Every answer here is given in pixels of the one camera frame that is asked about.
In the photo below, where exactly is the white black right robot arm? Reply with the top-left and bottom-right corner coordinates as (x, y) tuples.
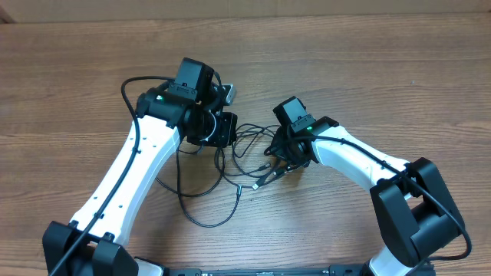
(265, 114), (469, 275)

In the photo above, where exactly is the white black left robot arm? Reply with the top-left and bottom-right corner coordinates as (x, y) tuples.
(42, 84), (237, 276)

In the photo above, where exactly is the black USB cable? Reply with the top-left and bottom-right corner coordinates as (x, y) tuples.
(213, 123), (287, 191)
(174, 146), (244, 229)
(154, 126), (274, 199)

